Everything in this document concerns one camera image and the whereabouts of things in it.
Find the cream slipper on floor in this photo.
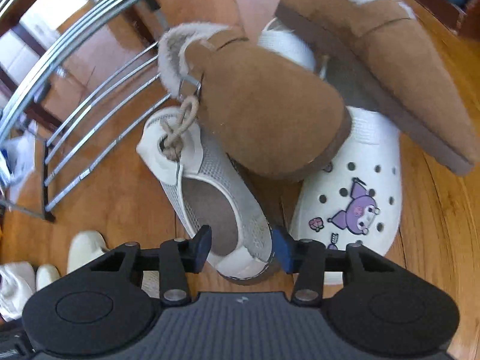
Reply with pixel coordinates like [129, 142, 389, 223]
[67, 230, 109, 274]

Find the white clog with purple charms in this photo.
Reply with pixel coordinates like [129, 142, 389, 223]
[258, 19, 402, 255]

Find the metal shoe rack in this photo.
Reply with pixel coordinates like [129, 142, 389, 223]
[1, 0, 168, 222]

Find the white mesh sneaker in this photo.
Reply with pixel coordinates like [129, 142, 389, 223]
[136, 106, 272, 283]

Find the brown suede fur clog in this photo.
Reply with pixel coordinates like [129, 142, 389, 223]
[276, 0, 479, 176]
[158, 22, 352, 180]

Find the white cloth on floor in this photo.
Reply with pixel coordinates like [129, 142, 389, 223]
[1, 262, 60, 322]

